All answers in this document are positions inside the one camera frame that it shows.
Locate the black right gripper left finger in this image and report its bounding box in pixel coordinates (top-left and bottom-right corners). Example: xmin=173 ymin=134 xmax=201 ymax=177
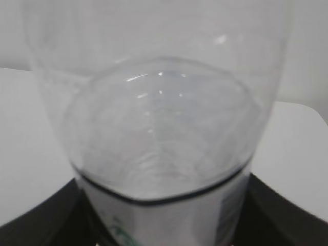
xmin=1 ymin=180 xmax=113 ymax=245

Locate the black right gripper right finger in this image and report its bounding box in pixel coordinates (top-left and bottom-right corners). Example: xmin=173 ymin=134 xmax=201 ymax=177
xmin=233 ymin=175 xmax=327 ymax=245

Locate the clear Nongfu Spring water bottle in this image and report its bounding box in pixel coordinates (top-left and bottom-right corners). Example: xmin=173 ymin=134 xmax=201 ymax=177
xmin=20 ymin=1 xmax=293 ymax=245

